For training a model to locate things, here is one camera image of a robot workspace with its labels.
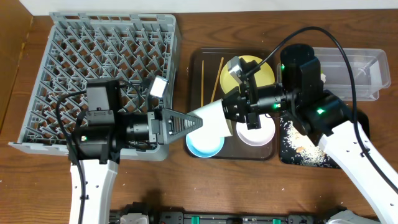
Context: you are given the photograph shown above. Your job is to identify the white paper cup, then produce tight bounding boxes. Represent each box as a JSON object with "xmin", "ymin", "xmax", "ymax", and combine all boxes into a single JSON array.
[{"xmin": 189, "ymin": 100, "xmax": 233, "ymax": 139}]

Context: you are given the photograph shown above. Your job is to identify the white bowl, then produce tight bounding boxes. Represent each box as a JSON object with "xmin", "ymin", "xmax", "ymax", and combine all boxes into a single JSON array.
[{"xmin": 236, "ymin": 114, "xmax": 275, "ymax": 147}]

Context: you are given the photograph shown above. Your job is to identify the rice food scraps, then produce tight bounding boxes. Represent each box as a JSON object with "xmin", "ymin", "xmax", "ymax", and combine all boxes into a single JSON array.
[{"xmin": 281, "ymin": 119, "xmax": 327, "ymax": 166}]

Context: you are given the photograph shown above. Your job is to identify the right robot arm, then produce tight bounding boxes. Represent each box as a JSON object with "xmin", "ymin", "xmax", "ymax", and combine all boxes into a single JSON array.
[{"xmin": 222, "ymin": 44, "xmax": 397, "ymax": 223}]

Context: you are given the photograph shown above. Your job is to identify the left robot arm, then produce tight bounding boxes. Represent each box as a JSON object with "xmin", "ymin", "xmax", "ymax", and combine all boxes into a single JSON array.
[{"xmin": 68, "ymin": 78, "xmax": 203, "ymax": 223}]

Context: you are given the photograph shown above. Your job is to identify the black waste tray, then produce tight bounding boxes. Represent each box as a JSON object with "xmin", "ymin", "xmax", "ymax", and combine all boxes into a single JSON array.
[{"xmin": 277, "ymin": 106, "xmax": 371, "ymax": 169}]

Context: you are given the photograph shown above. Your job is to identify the clear plastic waste bin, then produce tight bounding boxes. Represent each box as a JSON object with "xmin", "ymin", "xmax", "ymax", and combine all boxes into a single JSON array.
[{"xmin": 276, "ymin": 47, "xmax": 391, "ymax": 101}]

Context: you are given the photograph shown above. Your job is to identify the light blue bowl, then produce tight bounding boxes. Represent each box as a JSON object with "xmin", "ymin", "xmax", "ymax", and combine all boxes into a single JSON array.
[{"xmin": 185, "ymin": 134, "xmax": 224, "ymax": 158}]

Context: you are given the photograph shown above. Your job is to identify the yellow round plate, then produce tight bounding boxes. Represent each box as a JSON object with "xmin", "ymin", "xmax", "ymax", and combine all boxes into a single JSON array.
[{"xmin": 220, "ymin": 55, "xmax": 275, "ymax": 94}]

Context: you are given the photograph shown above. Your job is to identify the dark brown serving tray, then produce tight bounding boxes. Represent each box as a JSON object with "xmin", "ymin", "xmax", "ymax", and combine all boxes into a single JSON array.
[{"xmin": 185, "ymin": 48, "xmax": 277, "ymax": 161}]

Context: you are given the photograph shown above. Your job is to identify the grey plastic dish rack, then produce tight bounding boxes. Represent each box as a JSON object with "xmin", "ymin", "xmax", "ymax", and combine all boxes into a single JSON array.
[{"xmin": 12, "ymin": 12, "xmax": 181, "ymax": 156}]

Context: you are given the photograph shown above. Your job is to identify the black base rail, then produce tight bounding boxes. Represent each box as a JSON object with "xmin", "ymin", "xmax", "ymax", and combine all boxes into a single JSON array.
[{"xmin": 108, "ymin": 202, "xmax": 378, "ymax": 224}]

